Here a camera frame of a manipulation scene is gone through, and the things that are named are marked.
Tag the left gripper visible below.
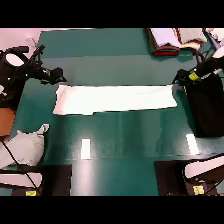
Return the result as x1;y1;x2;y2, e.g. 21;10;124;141
49;67;67;85

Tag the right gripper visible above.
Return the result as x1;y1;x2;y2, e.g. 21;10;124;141
172;68;193;86

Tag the white garment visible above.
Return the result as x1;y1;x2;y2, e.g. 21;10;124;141
52;84;178;117

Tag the red folded garment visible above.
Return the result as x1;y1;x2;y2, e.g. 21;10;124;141
152;49;181;57

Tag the black garment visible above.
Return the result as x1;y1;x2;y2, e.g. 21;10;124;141
182;73;224;138

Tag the beige folded garment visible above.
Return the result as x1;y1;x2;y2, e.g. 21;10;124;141
175;27;208;50

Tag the pale folded garment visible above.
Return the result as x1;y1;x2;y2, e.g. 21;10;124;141
148;27;181;49

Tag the grey garment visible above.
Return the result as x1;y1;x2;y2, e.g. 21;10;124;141
0;123;51;170

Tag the black cable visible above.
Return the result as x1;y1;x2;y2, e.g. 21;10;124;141
0;140;44;197

